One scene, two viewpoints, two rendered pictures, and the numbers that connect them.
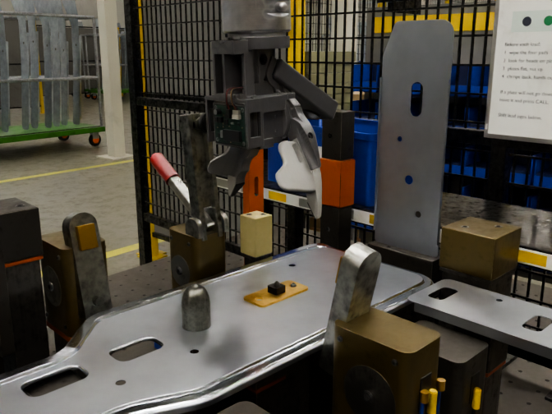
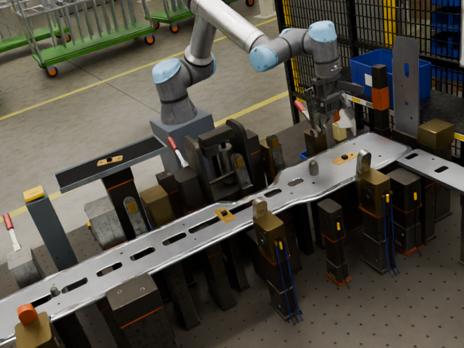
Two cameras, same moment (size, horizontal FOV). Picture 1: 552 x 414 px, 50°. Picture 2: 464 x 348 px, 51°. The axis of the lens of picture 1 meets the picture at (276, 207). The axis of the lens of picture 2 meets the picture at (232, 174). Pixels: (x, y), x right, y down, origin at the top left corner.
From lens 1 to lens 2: 95 cm
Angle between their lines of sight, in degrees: 26
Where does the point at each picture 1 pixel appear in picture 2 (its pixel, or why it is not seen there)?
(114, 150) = (265, 11)
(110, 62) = not seen: outside the picture
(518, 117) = not seen: outside the picture
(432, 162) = (414, 97)
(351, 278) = (360, 161)
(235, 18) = (319, 72)
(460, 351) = (408, 180)
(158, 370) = (302, 189)
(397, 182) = (402, 103)
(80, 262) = (273, 152)
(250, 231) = (336, 130)
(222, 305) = (324, 164)
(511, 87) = not seen: outside the picture
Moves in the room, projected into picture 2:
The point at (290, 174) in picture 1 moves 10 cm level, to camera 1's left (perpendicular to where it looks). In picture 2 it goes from (342, 122) to (311, 124)
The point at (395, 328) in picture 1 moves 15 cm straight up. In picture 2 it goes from (375, 176) to (373, 130)
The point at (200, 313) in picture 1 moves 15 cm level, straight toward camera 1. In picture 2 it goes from (315, 170) to (315, 195)
